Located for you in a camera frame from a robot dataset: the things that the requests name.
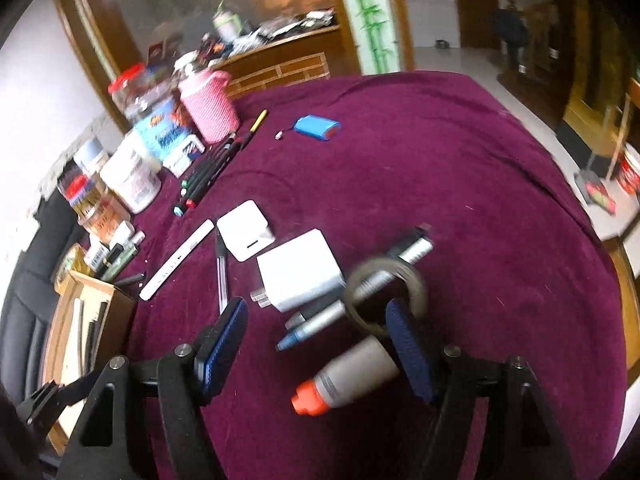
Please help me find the black marker green cap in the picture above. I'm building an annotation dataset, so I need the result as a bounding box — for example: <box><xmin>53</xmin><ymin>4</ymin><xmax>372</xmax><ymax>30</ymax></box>
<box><xmin>180</xmin><ymin>132</ymin><xmax>235</xmax><ymax>188</ymax></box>
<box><xmin>182</xmin><ymin>134</ymin><xmax>237</xmax><ymax>198</ymax></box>

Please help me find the bamboo print panel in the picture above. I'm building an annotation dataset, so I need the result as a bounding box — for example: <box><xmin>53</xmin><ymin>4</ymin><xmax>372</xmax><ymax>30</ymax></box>
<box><xmin>332</xmin><ymin>0</ymin><xmax>402</xmax><ymax>76</ymax></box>

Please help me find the wooden counter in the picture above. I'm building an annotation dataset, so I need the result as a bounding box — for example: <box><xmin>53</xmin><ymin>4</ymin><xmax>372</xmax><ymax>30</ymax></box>
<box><xmin>210</xmin><ymin>25</ymin><xmax>362</xmax><ymax>100</ymax></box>

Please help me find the white pen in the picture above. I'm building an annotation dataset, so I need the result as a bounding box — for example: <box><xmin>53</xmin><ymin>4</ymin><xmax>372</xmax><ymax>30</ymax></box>
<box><xmin>139</xmin><ymin>219</ymin><xmax>216</xmax><ymax>302</ymax></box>

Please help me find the green tube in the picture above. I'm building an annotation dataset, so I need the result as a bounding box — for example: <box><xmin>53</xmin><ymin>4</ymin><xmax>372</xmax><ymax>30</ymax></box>
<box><xmin>102</xmin><ymin>244</ymin><xmax>139</xmax><ymax>281</ymax></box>

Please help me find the round gold tin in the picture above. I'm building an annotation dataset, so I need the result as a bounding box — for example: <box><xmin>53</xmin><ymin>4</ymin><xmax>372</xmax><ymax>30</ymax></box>
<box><xmin>54</xmin><ymin>242</ymin><xmax>87</xmax><ymax>295</ymax></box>

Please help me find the red-lid jar blue label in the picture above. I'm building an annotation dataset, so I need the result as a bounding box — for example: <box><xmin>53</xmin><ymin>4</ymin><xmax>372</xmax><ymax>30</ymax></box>
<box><xmin>108</xmin><ymin>62</ymin><xmax>198</xmax><ymax>163</ymax></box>

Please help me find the white plastic jar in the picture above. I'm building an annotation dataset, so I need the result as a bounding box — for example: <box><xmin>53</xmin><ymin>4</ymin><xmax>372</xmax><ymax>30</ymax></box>
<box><xmin>100</xmin><ymin>130</ymin><xmax>163</xmax><ymax>215</ymax></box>

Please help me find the grey pen blue tip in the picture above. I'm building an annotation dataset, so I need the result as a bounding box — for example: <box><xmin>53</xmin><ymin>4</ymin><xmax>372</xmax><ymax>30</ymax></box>
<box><xmin>276</xmin><ymin>300</ymin><xmax>361</xmax><ymax>352</ymax></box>

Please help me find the wooden box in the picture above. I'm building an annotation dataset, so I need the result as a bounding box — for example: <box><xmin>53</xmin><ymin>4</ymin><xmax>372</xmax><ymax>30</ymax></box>
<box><xmin>42</xmin><ymin>270</ymin><xmax>136</xmax><ymax>456</ymax></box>

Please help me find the black markers group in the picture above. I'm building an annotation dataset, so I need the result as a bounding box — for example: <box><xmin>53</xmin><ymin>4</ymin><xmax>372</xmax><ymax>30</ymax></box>
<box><xmin>172</xmin><ymin>135</ymin><xmax>237</xmax><ymax>217</ymax></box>

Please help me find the white cup green lid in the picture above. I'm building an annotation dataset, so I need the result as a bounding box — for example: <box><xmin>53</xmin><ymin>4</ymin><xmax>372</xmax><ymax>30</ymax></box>
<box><xmin>212</xmin><ymin>2</ymin><xmax>244</xmax><ymax>43</ymax></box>

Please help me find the black office chair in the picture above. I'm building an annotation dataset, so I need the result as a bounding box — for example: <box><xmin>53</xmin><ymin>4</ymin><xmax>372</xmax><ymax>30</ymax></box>
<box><xmin>0</xmin><ymin>195</ymin><xmax>83</xmax><ymax>391</ymax></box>

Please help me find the small blue white box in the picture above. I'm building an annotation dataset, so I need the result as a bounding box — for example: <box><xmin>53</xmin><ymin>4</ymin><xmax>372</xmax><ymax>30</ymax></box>
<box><xmin>162</xmin><ymin>135</ymin><xmax>207</xmax><ymax>178</ymax></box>

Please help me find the silver black marker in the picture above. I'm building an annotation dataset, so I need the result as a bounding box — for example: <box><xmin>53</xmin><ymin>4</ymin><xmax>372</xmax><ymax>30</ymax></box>
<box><xmin>285</xmin><ymin>224</ymin><xmax>435</xmax><ymax>331</ymax></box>

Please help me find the red-lid jar orange label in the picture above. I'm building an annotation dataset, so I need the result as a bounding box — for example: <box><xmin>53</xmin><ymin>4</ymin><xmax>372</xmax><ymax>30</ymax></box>
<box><xmin>57</xmin><ymin>162</ymin><xmax>132</xmax><ymax>241</ymax></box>

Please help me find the dark blue jacket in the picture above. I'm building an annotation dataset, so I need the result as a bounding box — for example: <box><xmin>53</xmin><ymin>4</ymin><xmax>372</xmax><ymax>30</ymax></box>
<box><xmin>492</xmin><ymin>0</ymin><xmax>532</xmax><ymax>73</ymax></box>

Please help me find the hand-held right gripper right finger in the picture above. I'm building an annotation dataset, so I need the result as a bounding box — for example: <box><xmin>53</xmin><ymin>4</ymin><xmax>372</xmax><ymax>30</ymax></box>
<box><xmin>385</xmin><ymin>298</ymin><xmax>576</xmax><ymax>480</ymax></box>

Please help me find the white charger plug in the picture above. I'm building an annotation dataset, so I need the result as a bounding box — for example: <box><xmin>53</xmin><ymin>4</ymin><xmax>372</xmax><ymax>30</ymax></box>
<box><xmin>250</xmin><ymin>229</ymin><xmax>347</xmax><ymax>314</ymax></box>

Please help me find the pink knitted bottle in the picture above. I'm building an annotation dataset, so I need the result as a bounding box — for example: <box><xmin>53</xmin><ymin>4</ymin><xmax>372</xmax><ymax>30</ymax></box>
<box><xmin>175</xmin><ymin>57</ymin><xmax>242</xmax><ymax>145</ymax></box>

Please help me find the wooden door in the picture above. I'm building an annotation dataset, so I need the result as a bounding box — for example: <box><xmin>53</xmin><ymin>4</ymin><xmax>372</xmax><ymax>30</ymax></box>
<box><xmin>450</xmin><ymin>0</ymin><xmax>502</xmax><ymax>52</ymax></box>

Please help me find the flat white square adapter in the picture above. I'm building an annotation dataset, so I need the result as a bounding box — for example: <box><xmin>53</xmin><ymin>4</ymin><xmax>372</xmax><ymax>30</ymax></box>
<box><xmin>216</xmin><ymin>200</ymin><xmax>277</xmax><ymax>262</ymax></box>

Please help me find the clear tape roll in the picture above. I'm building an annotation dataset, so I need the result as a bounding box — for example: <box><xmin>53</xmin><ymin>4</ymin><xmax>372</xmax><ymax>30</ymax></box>
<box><xmin>345</xmin><ymin>257</ymin><xmax>430</xmax><ymax>338</ymax></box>

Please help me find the red white bucket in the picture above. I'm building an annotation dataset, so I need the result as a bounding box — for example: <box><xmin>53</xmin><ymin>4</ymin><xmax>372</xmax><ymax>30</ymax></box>
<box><xmin>617</xmin><ymin>142</ymin><xmax>640</xmax><ymax>197</ymax></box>

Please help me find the maroon tablecloth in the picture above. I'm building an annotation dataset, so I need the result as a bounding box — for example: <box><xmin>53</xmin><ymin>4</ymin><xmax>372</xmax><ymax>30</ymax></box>
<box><xmin>122</xmin><ymin>71</ymin><xmax>628</xmax><ymax>480</ymax></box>

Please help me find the black ballpoint pen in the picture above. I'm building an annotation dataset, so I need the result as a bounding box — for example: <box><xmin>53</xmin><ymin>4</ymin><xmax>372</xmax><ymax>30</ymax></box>
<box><xmin>215</xmin><ymin>230</ymin><xmax>230</xmax><ymax>316</ymax></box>

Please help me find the yellow black pen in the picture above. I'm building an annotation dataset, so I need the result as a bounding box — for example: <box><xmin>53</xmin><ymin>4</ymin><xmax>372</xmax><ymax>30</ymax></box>
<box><xmin>239</xmin><ymin>109</ymin><xmax>269</xmax><ymax>151</ymax></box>

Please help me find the black marker red cap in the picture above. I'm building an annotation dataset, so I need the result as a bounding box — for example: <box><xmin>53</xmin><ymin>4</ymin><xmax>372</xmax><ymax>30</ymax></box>
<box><xmin>186</xmin><ymin>136</ymin><xmax>242</xmax><ymax>210</ymax></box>

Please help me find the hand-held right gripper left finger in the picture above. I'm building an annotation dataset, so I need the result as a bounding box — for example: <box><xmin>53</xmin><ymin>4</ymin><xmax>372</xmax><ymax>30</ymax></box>
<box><xmin>55</xmin><ymin>297</ymin><xmax>249</xmax><ymax>480</ymax></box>

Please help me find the red-lid white jar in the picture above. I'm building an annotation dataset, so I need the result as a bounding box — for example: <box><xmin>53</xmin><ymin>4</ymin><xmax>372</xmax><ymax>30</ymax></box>
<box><xmin>72</xmin><ymin>137</ymin><xmax>109</xmax><ymax>172</ymax></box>

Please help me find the grey bottle orange cap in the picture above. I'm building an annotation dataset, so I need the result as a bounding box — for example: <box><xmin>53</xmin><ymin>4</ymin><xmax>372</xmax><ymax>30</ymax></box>
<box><xmin>291</xmin><ymin>335</ymin><xmax>401</xmax><ymax>417</ymax></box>

